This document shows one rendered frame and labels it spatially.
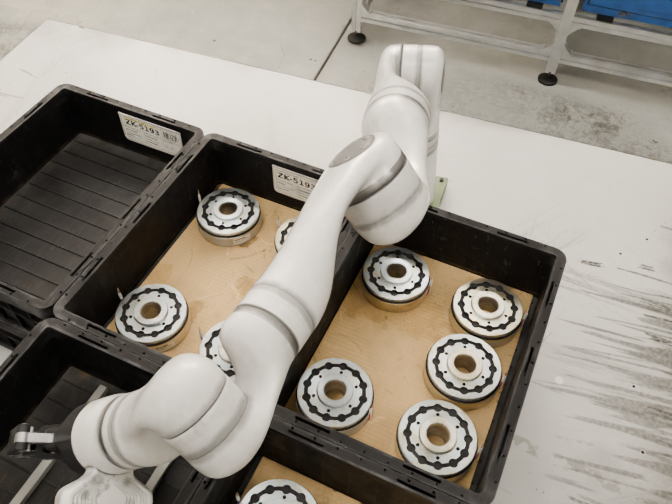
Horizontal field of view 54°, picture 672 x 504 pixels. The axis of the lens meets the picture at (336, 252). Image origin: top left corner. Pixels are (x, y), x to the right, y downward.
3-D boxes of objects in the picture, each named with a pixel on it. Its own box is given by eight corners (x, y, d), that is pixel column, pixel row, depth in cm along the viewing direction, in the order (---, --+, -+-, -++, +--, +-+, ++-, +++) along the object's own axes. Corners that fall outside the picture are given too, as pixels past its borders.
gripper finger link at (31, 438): (66, 425, 66) (64, 428, 68) (16, 423, 65) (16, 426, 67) (63, 450, 66) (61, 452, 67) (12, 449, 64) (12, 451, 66)
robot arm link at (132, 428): (67, 423, 58) (138, 485, 60) (156, 399, 47) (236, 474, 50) (116, 364, 62) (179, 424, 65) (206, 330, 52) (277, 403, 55)
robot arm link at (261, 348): (245, 494, 51) (331, 359, 59) (166, 421, 48) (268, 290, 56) (201, 488, 56) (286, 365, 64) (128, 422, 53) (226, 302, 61)
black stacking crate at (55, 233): (82, 133, 125) (63, 84, 116) (215, 181, 118) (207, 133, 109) (-81, 286, 102) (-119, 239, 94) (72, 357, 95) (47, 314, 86)
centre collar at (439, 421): (451, 460, 81) (452, 458, 81) (413, 447, 82) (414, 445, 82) (461, 425, 84) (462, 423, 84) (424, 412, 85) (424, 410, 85)
